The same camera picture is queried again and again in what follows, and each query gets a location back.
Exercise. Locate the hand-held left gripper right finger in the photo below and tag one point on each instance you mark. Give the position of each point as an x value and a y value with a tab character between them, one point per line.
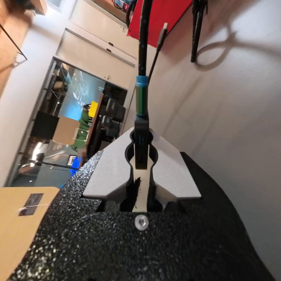
173	171

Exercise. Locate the black screen panel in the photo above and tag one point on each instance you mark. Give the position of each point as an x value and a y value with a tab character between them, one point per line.
44	124

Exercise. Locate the black tripod stand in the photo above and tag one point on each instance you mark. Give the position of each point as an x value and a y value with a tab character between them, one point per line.
52	163

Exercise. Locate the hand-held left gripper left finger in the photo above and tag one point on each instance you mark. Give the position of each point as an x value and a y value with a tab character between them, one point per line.
109	166

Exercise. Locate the small tan board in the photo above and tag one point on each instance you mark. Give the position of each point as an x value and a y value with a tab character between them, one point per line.
65	130

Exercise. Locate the black hard case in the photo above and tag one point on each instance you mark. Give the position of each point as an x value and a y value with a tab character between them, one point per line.
109	126
115	109

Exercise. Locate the framed black and white tag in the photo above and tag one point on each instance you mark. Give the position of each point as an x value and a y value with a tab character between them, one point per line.
71	160

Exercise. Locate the black metal frame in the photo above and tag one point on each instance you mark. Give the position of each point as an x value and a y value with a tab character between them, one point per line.
15	47

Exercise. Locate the black usb hub adapter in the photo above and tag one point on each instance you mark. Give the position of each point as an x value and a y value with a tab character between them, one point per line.
141	149

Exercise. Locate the white door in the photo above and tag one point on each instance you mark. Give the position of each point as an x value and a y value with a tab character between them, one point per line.
94	47
103	19

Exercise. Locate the wooden board with black label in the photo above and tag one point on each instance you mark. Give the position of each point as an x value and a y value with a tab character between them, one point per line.
15	237

